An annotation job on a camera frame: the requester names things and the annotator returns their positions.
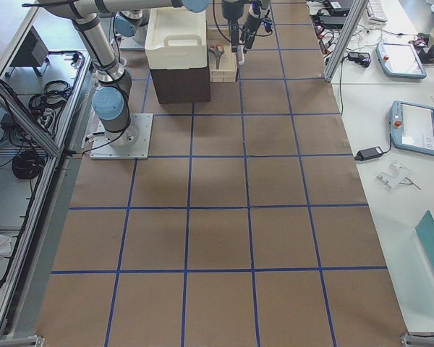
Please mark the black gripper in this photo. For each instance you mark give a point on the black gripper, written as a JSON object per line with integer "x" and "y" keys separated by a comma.
{"x": 230, "y": 10}
{"x": 252, "y": 23}

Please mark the orange grey scissors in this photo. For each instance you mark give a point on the orange grey scissors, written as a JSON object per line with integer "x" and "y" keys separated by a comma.
{"x": 217, "y": 49}

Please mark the wooden drawer with white handle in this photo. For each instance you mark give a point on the wooden drawer with white handle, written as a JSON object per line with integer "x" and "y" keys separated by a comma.
{"x": 230, "y": 62}

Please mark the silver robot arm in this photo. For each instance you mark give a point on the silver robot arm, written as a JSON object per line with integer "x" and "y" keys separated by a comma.
{"x": 113, "y": 77}
{"x": 266, "y": 21}

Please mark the white plastic tray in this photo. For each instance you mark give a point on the white plastic tray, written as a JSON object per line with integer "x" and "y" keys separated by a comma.
{"x": 176, "y": 39}

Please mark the dark brown wooden cabinet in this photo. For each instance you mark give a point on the dark brown wooden cabinet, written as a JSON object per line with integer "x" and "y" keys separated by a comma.
{"x": 181, "y": 85}

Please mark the upper teach pendant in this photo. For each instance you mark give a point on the upper teach pendant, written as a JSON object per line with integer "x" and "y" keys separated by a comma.
{"x": 400, "y": 61}

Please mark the teach pendant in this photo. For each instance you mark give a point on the teach pendant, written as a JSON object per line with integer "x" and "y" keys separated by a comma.
{"x": 400, "y": 61}
{"x": 412, "y": 127}

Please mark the black power brick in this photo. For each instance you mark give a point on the black power brick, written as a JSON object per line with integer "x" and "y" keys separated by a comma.
{"x": 369, "y": 154}

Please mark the lower teach pendant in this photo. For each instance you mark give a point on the lower teach pendant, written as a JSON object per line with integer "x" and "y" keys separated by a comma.
{"x": 412, "y": 127}

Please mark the black monitor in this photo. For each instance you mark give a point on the black monitor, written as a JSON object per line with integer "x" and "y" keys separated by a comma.
{"x": 32, "y": 53}

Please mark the aluminium frame post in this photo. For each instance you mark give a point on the aluminium frame post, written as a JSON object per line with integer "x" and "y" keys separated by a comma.
{"x": 348, "y": 29}

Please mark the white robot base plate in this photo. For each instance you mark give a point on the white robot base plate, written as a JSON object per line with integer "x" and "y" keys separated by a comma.
{"x": 134, "y": 143}

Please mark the clear acrylic bracket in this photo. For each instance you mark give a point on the clear acrylic bracket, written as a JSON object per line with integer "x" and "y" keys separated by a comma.
{"x": 397, "y": 175}

